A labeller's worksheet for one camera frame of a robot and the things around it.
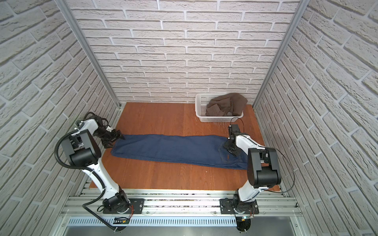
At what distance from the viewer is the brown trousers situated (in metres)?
1.04

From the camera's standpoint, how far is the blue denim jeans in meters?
0.89

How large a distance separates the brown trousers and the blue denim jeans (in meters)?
0.18
